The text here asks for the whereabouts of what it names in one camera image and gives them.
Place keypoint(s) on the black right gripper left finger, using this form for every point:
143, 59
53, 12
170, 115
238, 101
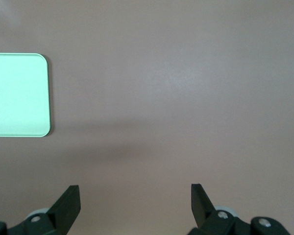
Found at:
63, 210

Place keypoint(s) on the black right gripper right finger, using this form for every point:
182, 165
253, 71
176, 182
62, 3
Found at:
203, 210

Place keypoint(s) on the light green rectangular tray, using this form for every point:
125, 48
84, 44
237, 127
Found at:
19, 98

